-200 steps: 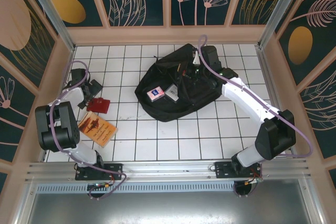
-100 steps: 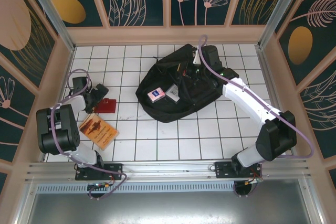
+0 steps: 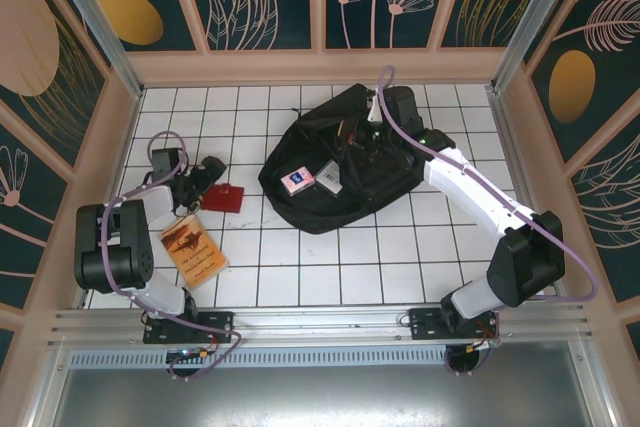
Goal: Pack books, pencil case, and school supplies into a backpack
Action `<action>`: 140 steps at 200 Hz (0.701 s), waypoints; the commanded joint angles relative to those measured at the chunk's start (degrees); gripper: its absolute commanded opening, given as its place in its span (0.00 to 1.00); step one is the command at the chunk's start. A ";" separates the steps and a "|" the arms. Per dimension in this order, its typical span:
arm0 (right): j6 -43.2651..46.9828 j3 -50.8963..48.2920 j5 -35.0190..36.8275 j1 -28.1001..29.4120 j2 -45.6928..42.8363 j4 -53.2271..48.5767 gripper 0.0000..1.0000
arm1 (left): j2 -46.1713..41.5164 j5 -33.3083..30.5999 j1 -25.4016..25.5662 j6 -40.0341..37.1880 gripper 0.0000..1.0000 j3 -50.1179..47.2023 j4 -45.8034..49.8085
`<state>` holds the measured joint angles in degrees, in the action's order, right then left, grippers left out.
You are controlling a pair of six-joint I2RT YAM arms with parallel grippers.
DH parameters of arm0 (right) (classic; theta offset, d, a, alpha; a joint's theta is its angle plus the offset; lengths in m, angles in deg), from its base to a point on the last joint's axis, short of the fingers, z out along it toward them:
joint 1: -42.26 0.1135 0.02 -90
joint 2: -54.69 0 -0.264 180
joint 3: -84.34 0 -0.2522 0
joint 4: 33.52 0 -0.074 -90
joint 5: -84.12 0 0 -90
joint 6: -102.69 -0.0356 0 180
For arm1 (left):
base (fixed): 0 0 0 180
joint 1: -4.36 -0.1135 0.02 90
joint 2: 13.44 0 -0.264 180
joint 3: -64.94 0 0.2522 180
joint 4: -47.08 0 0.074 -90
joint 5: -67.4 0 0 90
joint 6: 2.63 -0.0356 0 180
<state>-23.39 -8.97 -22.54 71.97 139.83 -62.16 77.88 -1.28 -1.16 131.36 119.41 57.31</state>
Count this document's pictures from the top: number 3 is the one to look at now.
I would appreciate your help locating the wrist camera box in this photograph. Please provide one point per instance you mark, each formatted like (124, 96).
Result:
(402, 104)
(167, 162)

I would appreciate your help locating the orange paperback book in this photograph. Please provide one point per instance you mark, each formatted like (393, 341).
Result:
(195, 252)

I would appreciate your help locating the aluminium frame post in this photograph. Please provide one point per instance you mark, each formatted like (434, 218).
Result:
(100, 32)
(525, 22)

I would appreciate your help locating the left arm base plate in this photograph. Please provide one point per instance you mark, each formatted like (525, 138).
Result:
(220, 324)

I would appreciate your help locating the red wallet case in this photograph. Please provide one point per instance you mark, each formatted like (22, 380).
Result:
(224, 198)

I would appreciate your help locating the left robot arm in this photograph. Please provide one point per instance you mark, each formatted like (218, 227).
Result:
(115, 247)

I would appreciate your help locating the small green circuit board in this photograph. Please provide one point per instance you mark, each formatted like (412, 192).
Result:
(187, 353)

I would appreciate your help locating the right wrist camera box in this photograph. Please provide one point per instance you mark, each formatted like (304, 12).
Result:
(402, 104)

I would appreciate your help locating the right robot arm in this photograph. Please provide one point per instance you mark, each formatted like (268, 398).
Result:
(475, 187)

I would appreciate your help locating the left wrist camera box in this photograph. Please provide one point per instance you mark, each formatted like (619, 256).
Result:
(167, 162)

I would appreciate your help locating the purple white card packet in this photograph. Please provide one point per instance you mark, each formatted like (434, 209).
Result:
(298, 183)

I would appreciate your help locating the black backpack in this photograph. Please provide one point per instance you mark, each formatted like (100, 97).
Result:
(380, 182)

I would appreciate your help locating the aluminium mounting rail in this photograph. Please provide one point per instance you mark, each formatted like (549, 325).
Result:
(320, 322)

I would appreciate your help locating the aluminium side rail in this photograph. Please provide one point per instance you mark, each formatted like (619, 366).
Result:
(520, 172)

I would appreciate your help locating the grey sheet metal panel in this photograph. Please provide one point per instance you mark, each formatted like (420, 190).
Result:
(320, 397)

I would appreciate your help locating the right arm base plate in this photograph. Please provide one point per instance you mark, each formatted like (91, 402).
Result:
(425, 324)

